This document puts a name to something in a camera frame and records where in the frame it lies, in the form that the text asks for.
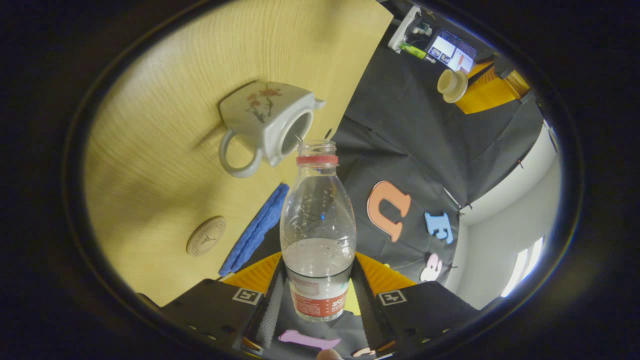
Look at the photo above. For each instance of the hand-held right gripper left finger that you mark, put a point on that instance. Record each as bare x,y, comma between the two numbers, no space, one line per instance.
270,315

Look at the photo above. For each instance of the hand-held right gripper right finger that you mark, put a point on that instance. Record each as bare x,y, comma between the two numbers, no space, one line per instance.
370,310

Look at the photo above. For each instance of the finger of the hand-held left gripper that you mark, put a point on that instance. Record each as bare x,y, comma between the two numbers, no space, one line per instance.
505,65
500,92

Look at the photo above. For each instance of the white teacup lid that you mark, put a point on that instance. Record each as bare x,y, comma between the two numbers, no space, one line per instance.
451,86

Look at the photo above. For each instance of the clear plastic water bottle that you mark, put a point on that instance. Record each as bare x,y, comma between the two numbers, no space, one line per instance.
317,225

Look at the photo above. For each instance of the round cork coaster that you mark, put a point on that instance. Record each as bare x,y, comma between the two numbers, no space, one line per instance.
206,236

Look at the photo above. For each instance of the white flowered teacup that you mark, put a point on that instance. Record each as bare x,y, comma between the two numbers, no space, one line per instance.
260,115

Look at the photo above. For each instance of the green bottle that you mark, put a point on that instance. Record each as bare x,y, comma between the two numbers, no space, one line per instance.
415,51

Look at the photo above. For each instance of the computer monitor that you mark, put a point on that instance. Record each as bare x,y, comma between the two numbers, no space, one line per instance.
452,52

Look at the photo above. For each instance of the blue folded towel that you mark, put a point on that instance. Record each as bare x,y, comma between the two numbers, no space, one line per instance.
255,230

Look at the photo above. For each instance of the ceiling light panel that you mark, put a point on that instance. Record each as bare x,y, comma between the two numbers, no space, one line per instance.
525,267

